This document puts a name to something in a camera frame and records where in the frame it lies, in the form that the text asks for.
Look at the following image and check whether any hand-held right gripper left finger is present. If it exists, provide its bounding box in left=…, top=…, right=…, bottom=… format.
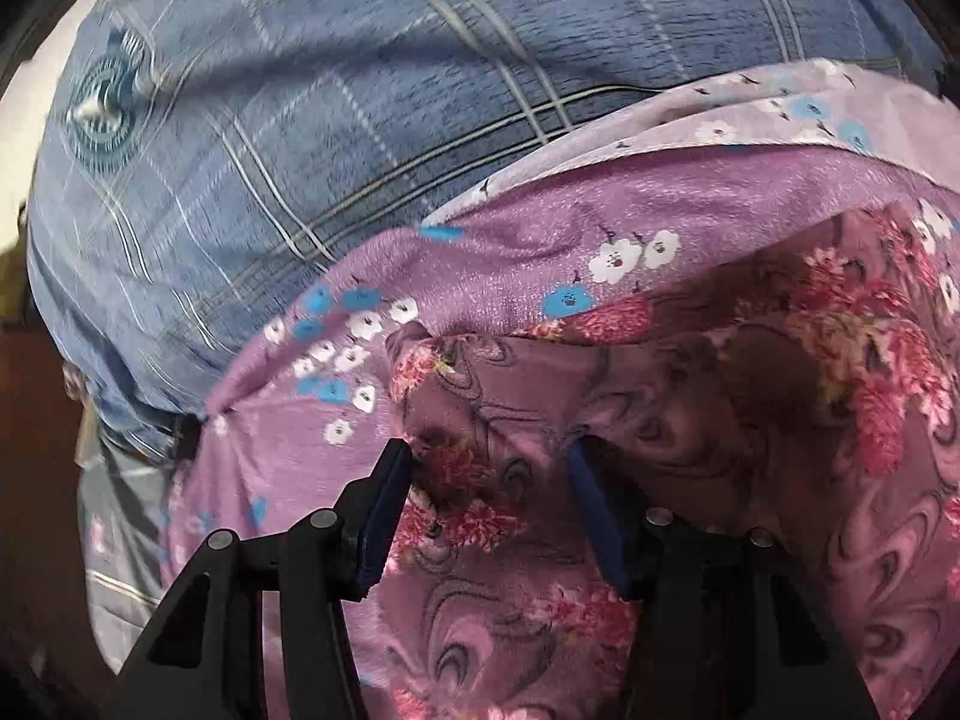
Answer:
left=101, top=439, right=413, bottom=720

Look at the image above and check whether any blue plaid bed sheet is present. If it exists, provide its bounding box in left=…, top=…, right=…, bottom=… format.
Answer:
left=26, top=0, right=938, bottom=466

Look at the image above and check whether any purple flowered cloth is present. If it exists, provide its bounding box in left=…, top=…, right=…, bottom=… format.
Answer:
left=161, top=60, right=960, bottom=601

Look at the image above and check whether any olive green object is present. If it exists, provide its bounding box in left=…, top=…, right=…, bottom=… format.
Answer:
left=0, top=240, right=38, bottom=331

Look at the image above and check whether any grey striped cloth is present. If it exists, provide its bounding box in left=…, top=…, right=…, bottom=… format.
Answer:
left=75, top=390, right=196, bottom=676

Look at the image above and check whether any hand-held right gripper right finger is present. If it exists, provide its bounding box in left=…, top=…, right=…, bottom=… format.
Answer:
left=568, top=442, right=878, bottom=720

